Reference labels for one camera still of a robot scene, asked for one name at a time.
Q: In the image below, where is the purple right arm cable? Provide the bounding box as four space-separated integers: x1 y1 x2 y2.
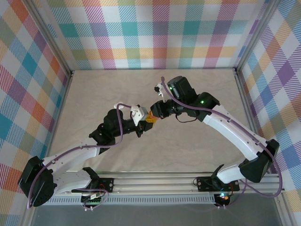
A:
160 76 284 209

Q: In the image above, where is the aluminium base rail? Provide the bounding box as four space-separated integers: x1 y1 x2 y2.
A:
56 171 285 195

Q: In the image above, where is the aluminium side rail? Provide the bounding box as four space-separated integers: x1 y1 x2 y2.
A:
234 67 294 226

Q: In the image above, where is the aluminium frame post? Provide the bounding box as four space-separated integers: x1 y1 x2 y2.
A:
234 0 281 73
27 0 74 76

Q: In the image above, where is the black controller board with wires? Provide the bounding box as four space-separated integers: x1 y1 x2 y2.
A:
81 193 104 206

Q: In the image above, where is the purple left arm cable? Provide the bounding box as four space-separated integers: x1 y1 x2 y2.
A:
27 103 134 212

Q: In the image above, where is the controller board with coloured light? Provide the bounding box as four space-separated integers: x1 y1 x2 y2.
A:
215 192 231 207

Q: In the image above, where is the long black base plate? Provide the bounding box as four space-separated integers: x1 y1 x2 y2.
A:
197 176 240 192

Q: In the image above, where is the grey metal base sheet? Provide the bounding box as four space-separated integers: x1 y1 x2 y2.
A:
30 204 284 226

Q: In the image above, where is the small black base plate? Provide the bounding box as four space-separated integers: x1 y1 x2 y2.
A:
96 178 115 193

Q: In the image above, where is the grey slotted cable duct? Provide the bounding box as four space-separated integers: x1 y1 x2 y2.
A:
48 196 216 206

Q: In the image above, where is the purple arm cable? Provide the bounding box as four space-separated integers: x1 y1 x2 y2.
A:
27 103 134 212
160 76 284 209

